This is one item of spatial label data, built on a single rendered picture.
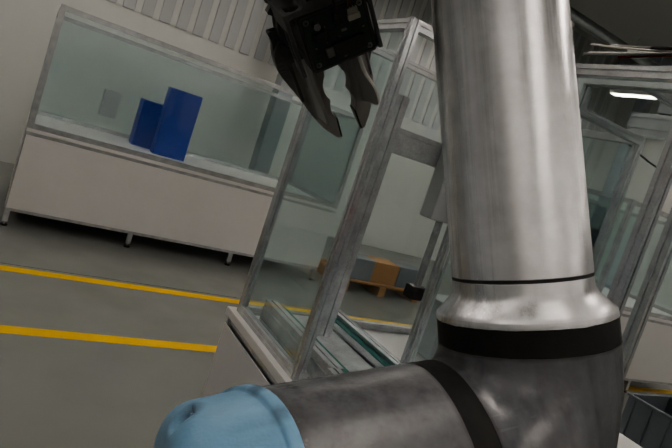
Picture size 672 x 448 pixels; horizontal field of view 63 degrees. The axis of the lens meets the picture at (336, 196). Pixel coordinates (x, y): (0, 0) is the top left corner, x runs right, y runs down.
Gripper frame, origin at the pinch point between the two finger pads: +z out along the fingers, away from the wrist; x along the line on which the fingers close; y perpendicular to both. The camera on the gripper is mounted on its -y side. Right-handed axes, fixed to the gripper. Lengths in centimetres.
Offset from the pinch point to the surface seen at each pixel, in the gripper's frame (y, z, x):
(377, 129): -86, 56, 23
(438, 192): -102, 100, 42
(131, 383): -173, 198, -127
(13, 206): -421, 188, -234
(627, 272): -24, 78, 56
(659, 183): -31, 64, 69
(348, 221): -77, 75, 5
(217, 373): -96, 133, -59
